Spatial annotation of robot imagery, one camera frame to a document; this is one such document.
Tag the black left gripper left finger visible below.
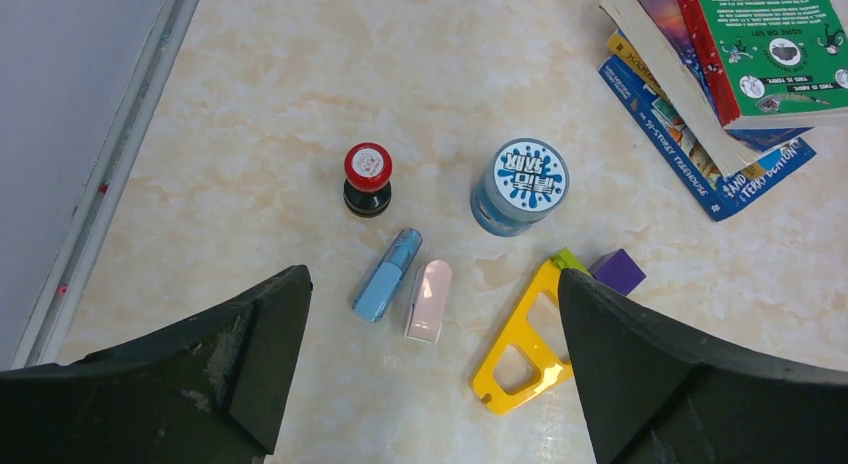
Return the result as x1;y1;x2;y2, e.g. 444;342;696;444
1;265;312;463

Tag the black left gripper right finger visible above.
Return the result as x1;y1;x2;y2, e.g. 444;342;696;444
558;270;847;463

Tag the blue treehouse book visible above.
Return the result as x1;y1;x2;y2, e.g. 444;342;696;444
599;55;816;222

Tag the green cover book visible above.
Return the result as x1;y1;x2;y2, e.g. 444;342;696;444
677;0;847;130

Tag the purple cube block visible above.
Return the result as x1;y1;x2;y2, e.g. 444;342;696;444
588;248;646;296

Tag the yellow triangle ruler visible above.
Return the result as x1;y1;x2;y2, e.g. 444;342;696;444
470;259;574;415

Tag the green strip block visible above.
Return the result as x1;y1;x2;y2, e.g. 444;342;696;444
549;248;591;275

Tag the blue correction tape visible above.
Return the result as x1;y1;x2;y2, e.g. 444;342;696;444
352;228;423;322

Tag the blue round jar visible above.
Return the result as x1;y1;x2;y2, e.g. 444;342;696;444
470;138;570;237

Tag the yellow spine book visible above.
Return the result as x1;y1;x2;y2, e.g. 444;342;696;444
606;31;770;181

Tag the red black stamp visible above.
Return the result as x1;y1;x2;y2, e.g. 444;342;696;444
343;142;393;218

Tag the metal frame rail left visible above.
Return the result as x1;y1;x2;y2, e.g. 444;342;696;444
1;0;199;370

